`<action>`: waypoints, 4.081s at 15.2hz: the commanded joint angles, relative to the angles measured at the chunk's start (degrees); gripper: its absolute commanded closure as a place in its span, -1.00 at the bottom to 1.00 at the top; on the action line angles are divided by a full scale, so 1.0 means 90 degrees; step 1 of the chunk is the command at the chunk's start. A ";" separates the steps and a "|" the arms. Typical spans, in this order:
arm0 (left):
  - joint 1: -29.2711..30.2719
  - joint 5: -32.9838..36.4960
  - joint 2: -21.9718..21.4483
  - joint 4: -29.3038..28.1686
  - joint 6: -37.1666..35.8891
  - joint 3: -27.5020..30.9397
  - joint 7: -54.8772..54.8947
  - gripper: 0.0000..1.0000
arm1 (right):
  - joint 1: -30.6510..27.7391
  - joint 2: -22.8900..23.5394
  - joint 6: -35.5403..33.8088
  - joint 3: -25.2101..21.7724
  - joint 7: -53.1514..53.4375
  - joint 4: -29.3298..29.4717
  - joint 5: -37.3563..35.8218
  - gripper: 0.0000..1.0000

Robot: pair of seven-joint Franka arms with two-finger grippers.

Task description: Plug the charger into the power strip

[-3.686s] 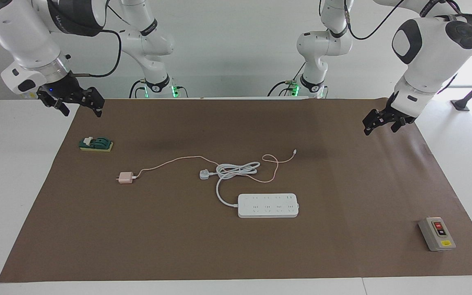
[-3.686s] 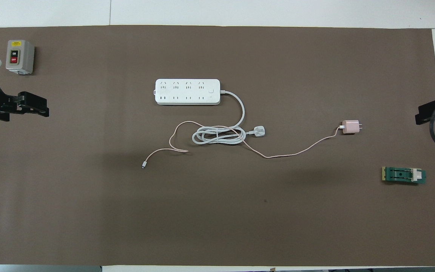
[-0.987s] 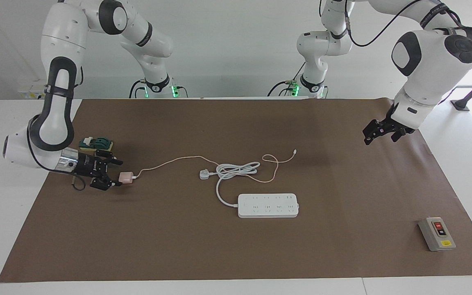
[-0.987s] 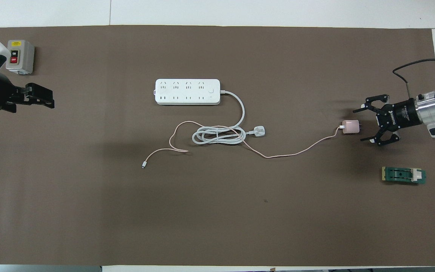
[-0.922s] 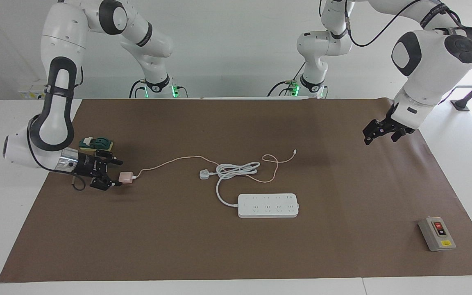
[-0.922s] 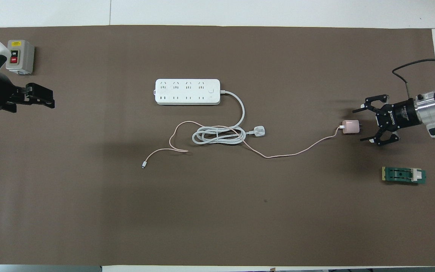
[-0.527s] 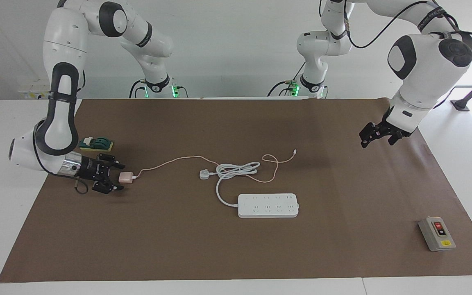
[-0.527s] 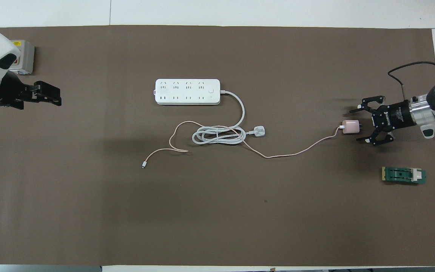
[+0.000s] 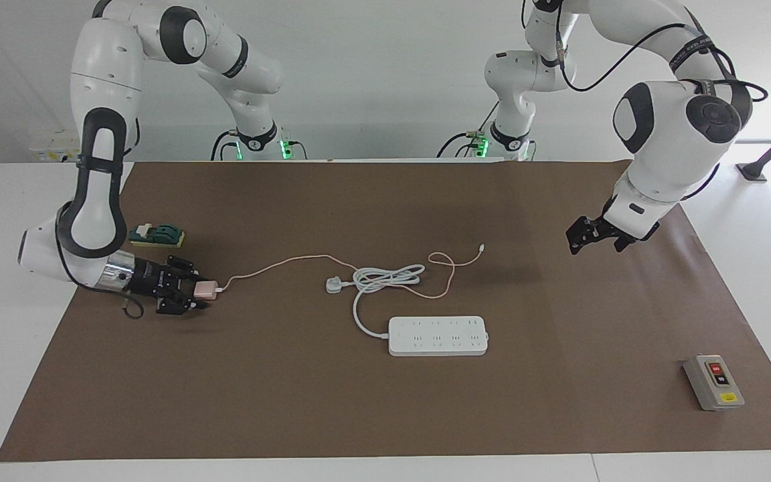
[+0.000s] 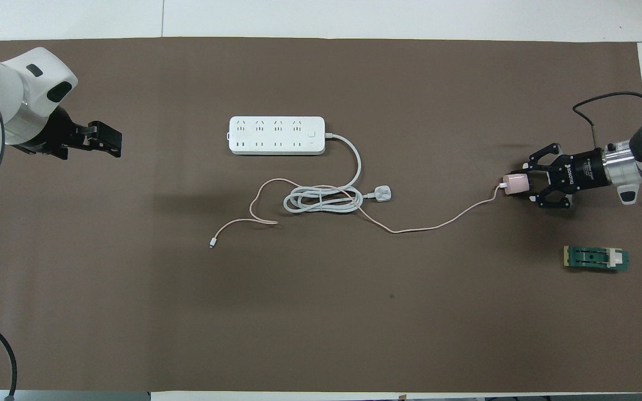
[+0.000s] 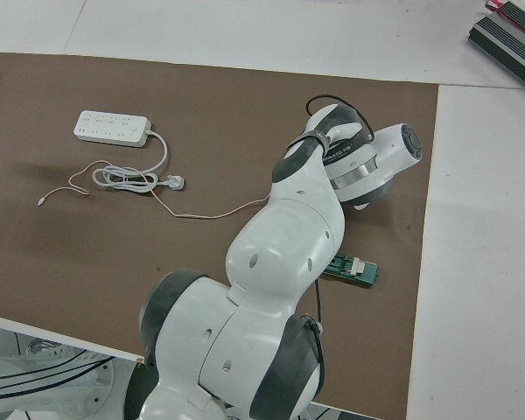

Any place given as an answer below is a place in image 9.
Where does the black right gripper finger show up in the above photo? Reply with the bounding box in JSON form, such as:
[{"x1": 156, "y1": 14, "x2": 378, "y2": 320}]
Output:
[
  {"x1": 167, "y1": 254, "x2": 209, "y2": 283},
  {"x1": 157, "y1": 295, "x2": 213, "y2": 316}
]

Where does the pink charging cable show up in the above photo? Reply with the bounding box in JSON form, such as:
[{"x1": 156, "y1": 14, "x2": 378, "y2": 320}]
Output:
[{"x1": 216, "y1": 244, "x2": 487, "y2": 300}]

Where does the white power strip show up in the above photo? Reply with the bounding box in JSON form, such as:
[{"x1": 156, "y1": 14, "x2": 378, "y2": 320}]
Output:
[{"x1": 388, "y1": 316, "x2": 490, "y2": 357}]

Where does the brown table mat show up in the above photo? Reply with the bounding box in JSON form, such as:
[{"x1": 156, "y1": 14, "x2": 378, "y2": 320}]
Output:
[{"x1": 0, "y1": 161, "x2": 771, "y2": 463}]

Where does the white box with yellow label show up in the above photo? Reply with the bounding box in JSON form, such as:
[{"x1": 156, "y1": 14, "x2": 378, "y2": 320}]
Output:
[{"x1": 29, "y1": 137, "x2": 82, "y2": 164}]

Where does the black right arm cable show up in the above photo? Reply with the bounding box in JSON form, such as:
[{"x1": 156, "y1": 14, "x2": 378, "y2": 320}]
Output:
[{"x1": 54, "y1": 117, "x2": 147, "y2": 321}]

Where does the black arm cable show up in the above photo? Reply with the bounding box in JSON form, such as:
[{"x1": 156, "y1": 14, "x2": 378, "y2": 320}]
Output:
[
  {"x1": 555, "y1": 0, "x2": 769, "y2": 202},
  {"x1": 54, "y1": 117, "x2": 147, "y2": 321}
]

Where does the green knife switch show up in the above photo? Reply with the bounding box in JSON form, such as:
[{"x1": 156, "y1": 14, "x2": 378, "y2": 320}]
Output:
[{"x1": 129, "y1": 223, "x2": 186, "y2": 249}]

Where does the black base cable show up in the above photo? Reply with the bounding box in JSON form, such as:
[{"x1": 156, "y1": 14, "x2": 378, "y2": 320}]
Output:
[
  {"x1": 210, "y1": 129, "x2": 239, "y2": 161},
  {"x1": 436, "y1": 100, "x2": 501, "y2": 159}
]

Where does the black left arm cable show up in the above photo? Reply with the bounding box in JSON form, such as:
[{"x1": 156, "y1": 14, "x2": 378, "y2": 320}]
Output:
[{"x1": 555, "y1": 0, "x2": 769, "y2": 202}]

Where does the white power strip cord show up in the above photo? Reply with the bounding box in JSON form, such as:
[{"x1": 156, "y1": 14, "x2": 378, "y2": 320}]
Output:
[{"x1": 326, "y1": 264, "x2": 426, "y2": 339}]

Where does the grey push-button switch box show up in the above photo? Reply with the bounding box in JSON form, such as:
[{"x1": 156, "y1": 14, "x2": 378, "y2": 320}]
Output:
[{"x1": 683, "y1": 354, "x2": 746, "y2": 412}]

